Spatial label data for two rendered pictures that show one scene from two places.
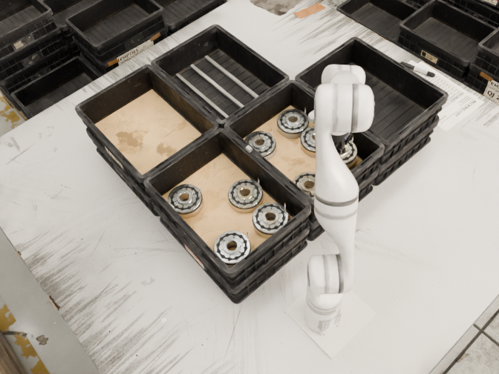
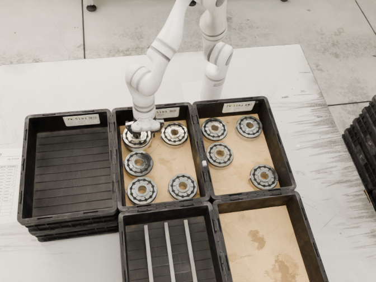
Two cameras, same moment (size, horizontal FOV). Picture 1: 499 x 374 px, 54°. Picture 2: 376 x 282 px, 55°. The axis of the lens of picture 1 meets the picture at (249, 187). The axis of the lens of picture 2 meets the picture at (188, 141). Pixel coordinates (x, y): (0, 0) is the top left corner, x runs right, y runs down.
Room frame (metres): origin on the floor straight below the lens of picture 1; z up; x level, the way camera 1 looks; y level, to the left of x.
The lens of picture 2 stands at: (1.47, 0.11, 2.02)
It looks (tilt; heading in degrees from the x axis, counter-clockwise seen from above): 59 degrees down; 199
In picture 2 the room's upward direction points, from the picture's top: 9 degrees clockwise
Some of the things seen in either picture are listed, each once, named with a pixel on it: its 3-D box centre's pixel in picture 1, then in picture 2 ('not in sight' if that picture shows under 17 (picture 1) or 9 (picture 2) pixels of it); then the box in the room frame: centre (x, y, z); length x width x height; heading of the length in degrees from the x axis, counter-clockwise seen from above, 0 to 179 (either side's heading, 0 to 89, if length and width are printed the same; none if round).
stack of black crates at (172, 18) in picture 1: (188, 23); not in sight; (2.34, 0.25, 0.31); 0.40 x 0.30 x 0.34; 127
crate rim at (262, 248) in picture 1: (225, 195); (240, 144); (0.76, 0.07, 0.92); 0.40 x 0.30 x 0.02; 36
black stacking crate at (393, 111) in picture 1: (367, 99); (71, 168); (1.12, -0.42, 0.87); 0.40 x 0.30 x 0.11; 36
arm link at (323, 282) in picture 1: (326, 280); (218, 61); (0.47, -0.16, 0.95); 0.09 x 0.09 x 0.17; 86
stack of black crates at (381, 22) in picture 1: (378, 29); not in sight; (2.20, -0.80, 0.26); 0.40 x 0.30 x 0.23; 37
